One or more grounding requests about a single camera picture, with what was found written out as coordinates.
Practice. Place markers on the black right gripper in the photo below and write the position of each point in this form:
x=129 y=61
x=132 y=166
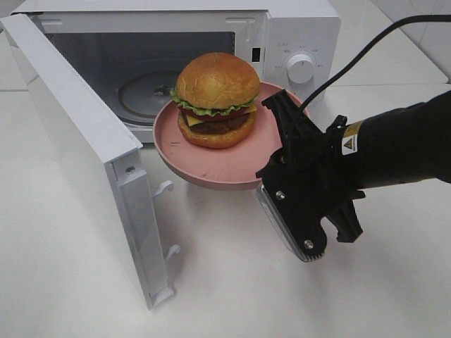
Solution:
x=300 y=185

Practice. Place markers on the pink round plate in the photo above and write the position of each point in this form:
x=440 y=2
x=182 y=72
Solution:
x=229 y=169

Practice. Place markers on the burger with lettuce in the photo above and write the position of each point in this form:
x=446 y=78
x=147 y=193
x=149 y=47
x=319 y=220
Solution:
x=215 y=95

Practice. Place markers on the white microwave door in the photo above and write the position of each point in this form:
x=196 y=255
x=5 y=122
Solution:
x=99 y=154

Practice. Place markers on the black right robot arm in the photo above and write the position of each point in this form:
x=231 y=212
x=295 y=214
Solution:
x=397 y=147

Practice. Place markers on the white upper microwave knob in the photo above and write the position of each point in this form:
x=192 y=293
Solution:
x=300 y=67

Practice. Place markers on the white warning label sticker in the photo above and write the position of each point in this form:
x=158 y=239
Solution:
x=261 y=70

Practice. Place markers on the glass microwave turntable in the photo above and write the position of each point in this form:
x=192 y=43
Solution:
x=141 y=98

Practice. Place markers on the white microwave oven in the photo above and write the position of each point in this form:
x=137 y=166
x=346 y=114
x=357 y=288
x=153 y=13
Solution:
x=112 y=42

